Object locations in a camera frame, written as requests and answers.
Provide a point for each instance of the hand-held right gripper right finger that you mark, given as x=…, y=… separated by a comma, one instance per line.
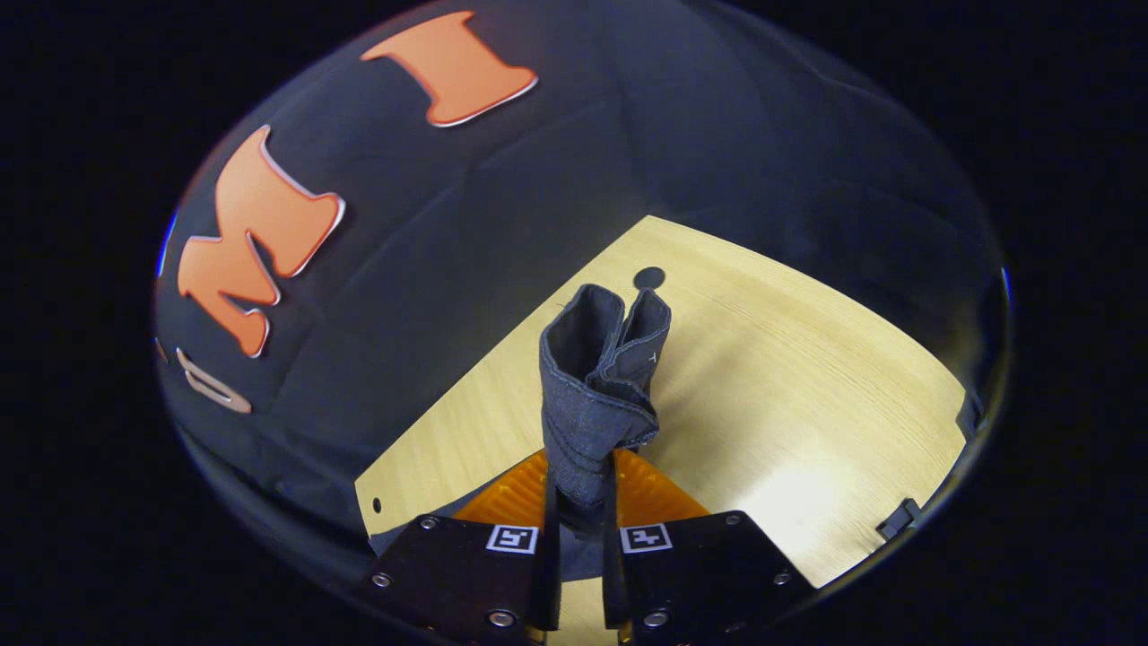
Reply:
x=700, y=574

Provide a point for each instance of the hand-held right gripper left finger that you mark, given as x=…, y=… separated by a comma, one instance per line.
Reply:
x=466, y=574

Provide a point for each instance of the dark denim jeans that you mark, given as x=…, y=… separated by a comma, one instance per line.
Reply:
x=587, y=413

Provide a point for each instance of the small black bracket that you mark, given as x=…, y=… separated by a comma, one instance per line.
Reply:
x=897, y=519

